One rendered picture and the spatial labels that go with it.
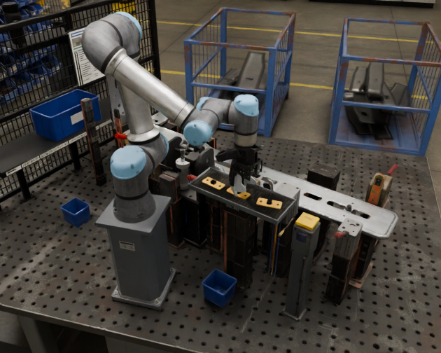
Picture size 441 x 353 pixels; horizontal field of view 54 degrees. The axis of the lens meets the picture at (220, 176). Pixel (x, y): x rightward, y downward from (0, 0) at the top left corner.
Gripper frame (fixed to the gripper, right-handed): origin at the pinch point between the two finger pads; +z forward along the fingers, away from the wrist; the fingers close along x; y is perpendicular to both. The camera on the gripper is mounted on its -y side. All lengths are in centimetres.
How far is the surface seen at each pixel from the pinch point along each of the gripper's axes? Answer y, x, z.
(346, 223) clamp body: 33.6, 20.7, 11.4
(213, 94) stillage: -207, 235, 101
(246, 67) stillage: -172, 244, 66
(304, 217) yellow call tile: 25.1, 2.9, 1.5
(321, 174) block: 9, 48, 15
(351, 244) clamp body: 38.1, 16.3, 15.5
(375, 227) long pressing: 41, 33, 17
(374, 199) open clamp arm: 34, 48, 17
